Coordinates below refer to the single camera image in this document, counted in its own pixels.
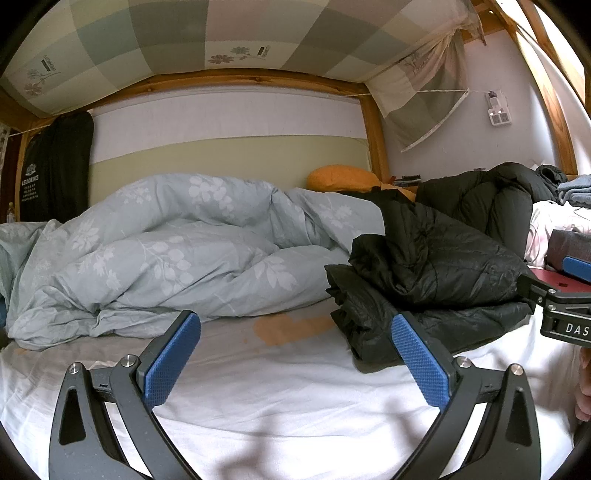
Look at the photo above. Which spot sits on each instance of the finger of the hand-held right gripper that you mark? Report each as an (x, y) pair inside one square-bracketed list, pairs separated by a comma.
[(577, 270)]

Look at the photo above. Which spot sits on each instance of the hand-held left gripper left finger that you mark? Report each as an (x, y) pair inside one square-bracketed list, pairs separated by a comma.
[(168, 364)]

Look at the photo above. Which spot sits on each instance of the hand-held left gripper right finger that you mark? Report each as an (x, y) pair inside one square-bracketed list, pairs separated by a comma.
[(422, 360)]

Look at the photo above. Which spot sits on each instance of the dark puffer jacket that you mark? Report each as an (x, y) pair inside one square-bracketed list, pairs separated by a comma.
[(415, 277)]

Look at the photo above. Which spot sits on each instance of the person's right hand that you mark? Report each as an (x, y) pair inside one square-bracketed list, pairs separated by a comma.
[(584, 383)]

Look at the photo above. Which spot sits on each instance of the grey box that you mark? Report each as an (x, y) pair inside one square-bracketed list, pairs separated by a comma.
[(565, 242)]

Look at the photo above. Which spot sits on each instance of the pale pink cloth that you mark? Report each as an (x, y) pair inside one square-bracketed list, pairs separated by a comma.
[(542, 221)]

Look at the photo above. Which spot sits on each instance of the folded blue towel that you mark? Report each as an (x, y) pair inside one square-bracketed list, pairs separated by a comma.
[(577, 189)]

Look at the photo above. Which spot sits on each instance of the light blue floral duvet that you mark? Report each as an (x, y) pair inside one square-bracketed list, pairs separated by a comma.
[(161, 258)]

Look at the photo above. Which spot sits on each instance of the large black puffer coat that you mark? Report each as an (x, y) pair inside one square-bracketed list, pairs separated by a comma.
[(485, 198)]

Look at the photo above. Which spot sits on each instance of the white power strip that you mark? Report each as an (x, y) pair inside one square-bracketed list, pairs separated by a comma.
[(499, 115)]

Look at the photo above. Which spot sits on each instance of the orange pillow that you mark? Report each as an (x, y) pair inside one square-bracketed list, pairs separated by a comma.
[(341, 177)]

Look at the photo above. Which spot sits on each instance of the small clear bottle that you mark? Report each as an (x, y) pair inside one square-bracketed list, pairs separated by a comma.
[(10, 212)]

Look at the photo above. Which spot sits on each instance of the black garment bag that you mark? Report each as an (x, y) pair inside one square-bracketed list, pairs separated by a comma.
[(55, 166)]

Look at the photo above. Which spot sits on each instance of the sheer checked curtain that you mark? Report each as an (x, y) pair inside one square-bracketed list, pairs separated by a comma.
[(415, 92)]

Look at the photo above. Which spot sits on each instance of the checkered fabric canopy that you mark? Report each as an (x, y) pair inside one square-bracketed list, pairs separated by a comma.
[(184, 32)]

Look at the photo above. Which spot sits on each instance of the striped wall padding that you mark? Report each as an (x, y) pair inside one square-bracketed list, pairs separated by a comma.
[(231, 152)]

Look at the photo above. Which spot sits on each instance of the wooden bed frame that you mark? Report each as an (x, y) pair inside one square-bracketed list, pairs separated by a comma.
[(374, 134)]

